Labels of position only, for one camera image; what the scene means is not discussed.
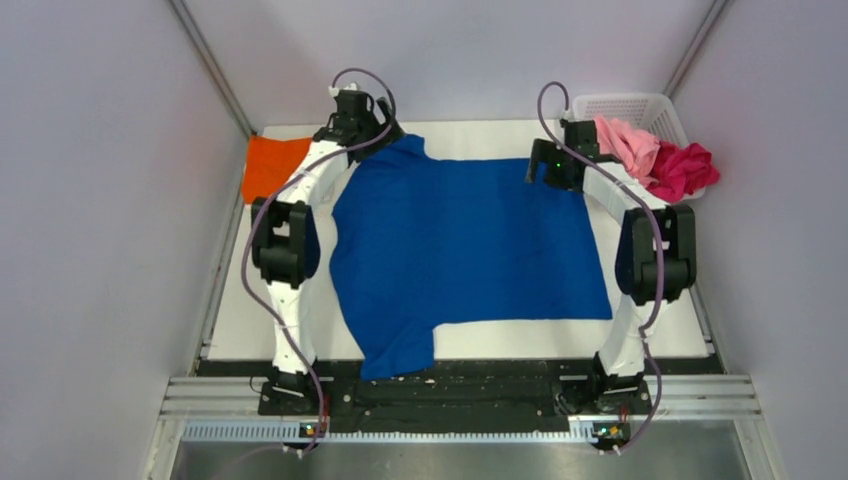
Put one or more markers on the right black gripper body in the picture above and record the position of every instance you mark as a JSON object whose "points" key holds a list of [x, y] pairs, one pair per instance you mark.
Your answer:
{"points": [[554, 166]]}

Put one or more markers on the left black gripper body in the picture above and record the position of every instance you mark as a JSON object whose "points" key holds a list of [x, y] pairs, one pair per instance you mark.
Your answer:
{"points": [[371, 127]]}

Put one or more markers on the blue t shirt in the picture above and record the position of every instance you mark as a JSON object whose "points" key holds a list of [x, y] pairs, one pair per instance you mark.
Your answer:
{"points": [[425, 242]]}

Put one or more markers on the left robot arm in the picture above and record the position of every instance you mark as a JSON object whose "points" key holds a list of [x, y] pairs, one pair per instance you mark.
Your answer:
{"points": [[284, 245]]}

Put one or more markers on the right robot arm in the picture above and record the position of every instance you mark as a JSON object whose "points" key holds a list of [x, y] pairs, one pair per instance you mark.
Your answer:
{"points": [[655, 262]]}

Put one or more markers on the light pink t shirt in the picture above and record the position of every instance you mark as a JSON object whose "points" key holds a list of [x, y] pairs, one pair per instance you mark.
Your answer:
{"points": [[636, 149]]}

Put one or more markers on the folded orange t shirt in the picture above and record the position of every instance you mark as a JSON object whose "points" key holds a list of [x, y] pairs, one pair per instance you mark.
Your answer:
{"points": [[269, 164]]}

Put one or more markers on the white plastic basket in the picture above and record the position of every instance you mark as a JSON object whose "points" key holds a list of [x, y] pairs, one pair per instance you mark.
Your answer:
{"points": [[654, 113]]}

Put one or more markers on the magenta t shirt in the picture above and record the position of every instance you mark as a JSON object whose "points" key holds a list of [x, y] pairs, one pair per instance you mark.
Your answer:
{"points": [[679, 172]]}

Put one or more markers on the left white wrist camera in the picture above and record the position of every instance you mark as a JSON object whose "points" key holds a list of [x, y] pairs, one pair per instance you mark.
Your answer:
{"points": [[344, 87]]}

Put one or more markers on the left corner aluminium post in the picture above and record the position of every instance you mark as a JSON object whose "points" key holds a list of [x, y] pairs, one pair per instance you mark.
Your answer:
{"points": [[210, 65]]}

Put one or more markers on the corner aluminium post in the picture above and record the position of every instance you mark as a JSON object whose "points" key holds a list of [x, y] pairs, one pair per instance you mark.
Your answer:
{"points": [[710, 19], [210, 65]]}

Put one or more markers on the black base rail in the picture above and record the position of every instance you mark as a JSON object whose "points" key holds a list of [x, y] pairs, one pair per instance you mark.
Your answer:
{"points": [[451, 397]]}

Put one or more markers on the right corner aluminium post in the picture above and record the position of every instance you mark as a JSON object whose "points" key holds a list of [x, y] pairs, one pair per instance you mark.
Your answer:
{"points": [[710, 19]]}

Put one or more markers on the white slotted cable duct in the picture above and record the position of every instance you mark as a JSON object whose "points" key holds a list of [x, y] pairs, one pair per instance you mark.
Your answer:
{"points": [[581, 430]]}

